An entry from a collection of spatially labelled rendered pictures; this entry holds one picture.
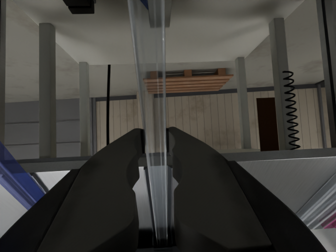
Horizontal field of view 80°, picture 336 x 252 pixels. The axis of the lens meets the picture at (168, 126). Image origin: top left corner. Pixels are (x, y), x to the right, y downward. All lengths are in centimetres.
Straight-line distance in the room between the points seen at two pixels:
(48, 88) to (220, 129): 367
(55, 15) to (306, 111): 444
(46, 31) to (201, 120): 358
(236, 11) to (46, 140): 60
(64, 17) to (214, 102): 366
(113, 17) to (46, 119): 32
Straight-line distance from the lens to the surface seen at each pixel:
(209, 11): 62
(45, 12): 65
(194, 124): 402
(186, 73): 285
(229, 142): 410
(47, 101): 62
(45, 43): 67
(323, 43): 60
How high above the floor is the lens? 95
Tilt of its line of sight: 4 degrees down
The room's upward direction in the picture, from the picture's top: 177 degrees clockwise
